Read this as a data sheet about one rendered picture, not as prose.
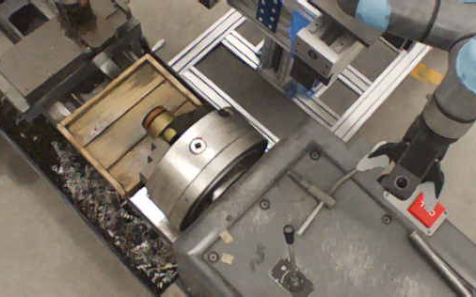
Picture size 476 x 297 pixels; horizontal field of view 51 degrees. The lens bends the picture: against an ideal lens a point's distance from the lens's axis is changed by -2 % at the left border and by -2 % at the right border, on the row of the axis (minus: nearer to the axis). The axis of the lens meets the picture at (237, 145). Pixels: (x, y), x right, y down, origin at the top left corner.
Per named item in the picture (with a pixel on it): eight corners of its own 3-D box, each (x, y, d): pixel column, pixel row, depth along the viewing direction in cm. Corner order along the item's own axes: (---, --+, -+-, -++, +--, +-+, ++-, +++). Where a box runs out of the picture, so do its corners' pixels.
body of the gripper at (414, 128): (440, 154, 90) (474, 113, 81) (424, 188, 86) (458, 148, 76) (403, 132, 92) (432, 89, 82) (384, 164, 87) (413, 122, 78)
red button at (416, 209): (442, 211, 110) (446, 208, 109) (426, 229, 109) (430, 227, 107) (420, 192, 112) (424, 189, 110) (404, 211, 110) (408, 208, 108)
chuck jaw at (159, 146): (191, 164, 125) (154, 194, 120) (189, 172, 130) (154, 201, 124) (160, 133, 128) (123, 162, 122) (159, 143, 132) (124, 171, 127)
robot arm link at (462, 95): (523, 38, 69) (526, 80, 64) (482, 89, 78) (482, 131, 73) (468, 20, 69) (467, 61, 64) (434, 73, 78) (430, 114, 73)
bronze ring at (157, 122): (188, 120, 128) (164, 97, 130) (161, 144, 125) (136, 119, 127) (190, 134, 136) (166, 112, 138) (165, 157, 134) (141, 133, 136)
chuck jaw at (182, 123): (210, 149, 129) (232, 115, 123) (198, 155, 125) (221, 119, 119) (180, 121, 132) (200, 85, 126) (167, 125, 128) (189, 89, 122)
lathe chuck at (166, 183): (257, 151, 146) (261, 111, 116) (177, 230, 139) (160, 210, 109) (234, 131, 148) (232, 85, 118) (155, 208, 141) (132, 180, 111)
